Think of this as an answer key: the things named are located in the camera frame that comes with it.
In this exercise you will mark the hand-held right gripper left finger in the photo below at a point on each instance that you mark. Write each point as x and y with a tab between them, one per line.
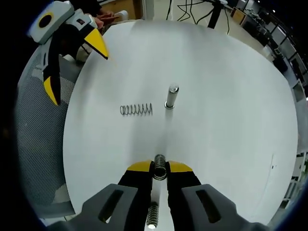
134	183

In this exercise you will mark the silver metal pin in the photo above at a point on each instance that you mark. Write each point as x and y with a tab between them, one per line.
171	97
152	226

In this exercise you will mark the black table leg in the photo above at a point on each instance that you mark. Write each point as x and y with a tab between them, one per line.
214	15

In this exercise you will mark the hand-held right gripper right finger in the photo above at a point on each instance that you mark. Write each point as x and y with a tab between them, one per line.
183	180

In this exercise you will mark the metal coil spring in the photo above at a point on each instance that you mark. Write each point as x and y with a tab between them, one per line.
152	214
160	168
136	109

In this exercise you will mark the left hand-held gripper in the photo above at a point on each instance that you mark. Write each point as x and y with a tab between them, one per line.
55	16

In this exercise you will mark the grey mesh office chair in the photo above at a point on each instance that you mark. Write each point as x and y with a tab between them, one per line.
41	120

